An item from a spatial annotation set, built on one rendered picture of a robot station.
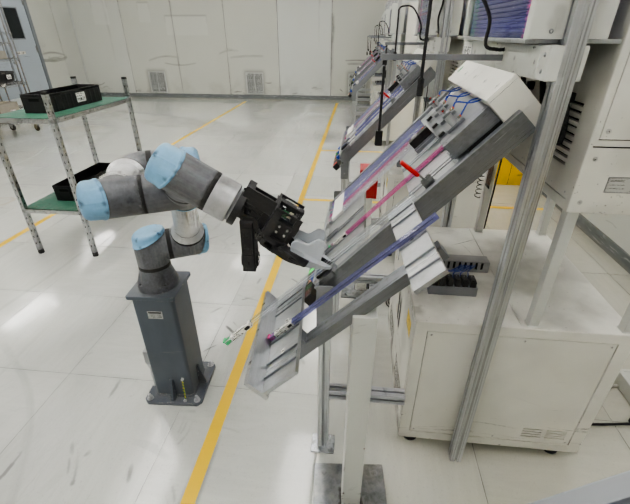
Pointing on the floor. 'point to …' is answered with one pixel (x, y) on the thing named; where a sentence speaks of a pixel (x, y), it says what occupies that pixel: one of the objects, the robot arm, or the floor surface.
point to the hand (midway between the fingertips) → (323, 265)
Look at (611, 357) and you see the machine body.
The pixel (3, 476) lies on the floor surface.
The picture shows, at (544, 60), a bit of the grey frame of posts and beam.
